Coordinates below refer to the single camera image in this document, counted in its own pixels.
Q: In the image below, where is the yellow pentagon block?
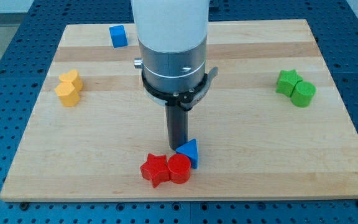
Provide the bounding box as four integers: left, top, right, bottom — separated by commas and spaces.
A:
54, 82, 80, 107

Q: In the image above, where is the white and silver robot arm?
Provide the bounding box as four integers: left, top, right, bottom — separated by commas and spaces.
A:
131, 0, 218, 149

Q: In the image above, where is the wooden board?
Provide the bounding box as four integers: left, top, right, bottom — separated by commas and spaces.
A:
0, 19, 358, 202

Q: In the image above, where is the black clamp ring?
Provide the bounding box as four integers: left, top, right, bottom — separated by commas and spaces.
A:
140, 67, 219, 112

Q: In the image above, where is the blue triangle block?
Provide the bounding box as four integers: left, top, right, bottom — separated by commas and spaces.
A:
176, 139, 198, 169

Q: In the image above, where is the blue cube block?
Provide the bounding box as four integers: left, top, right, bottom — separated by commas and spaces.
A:
109, 25, 128, 48

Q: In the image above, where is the red star block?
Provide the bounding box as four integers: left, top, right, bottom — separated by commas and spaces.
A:
140, 154, 170, 188

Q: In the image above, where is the green star block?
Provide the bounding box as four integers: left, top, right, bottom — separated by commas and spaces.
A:
276, 70, 303, 97

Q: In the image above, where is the yellow heart block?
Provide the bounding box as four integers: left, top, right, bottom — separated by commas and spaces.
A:
59, 70, 83, 91

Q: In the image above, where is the red cylinder block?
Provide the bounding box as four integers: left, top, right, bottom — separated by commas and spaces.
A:
167, 154, 191, 184

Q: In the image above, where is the green cylinder block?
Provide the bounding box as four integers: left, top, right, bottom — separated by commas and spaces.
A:
291, 81, 316, 108

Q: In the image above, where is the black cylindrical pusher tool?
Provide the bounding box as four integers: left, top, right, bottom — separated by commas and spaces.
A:
165, 106, 188, 151

